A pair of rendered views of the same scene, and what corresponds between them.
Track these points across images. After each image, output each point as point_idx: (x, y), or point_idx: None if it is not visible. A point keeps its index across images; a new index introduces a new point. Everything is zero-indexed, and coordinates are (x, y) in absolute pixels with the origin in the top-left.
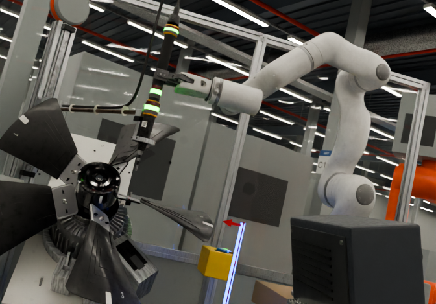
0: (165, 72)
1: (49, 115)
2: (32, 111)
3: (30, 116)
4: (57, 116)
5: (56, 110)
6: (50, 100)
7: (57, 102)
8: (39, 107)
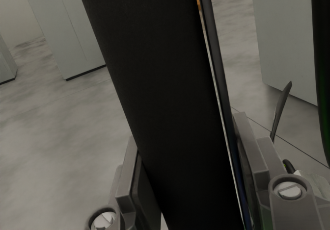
0: (109, 194)
1: (274, 123)
2: (277, 103)
3: (275, 114)
4: (271, 135)
5: (276, 117)
6: (285, 89)
7: (286, 96)
8: (280, 98)
